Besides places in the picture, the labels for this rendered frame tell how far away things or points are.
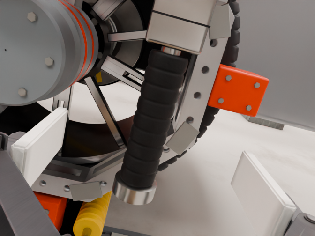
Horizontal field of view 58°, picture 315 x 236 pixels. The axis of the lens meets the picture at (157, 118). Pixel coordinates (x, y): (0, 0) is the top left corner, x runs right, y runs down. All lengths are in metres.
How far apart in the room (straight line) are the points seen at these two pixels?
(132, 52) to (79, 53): 0.57
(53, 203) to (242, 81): 0.40
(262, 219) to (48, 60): 0.26
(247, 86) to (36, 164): 0.40
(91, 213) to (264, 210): 0.48
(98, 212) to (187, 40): 0.45
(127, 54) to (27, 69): 0.62
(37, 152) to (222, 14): 0.38
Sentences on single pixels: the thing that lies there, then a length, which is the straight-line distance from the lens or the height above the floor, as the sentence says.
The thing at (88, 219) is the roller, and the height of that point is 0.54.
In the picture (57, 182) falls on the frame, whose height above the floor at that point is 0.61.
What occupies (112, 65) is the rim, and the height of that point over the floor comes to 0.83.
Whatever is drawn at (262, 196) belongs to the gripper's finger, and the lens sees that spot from 0.18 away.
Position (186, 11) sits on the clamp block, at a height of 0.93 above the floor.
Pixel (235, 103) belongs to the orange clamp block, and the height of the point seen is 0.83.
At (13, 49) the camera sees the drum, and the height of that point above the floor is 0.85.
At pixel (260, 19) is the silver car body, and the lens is 0.88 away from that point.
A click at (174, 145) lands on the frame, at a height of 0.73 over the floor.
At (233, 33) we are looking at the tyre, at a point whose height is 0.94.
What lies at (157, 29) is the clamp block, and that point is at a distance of 0.25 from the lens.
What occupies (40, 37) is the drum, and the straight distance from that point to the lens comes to 0.34.
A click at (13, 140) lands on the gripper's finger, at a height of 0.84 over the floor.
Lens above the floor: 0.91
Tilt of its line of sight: 16 degrees down
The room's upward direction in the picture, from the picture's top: 15 degrees clockwise
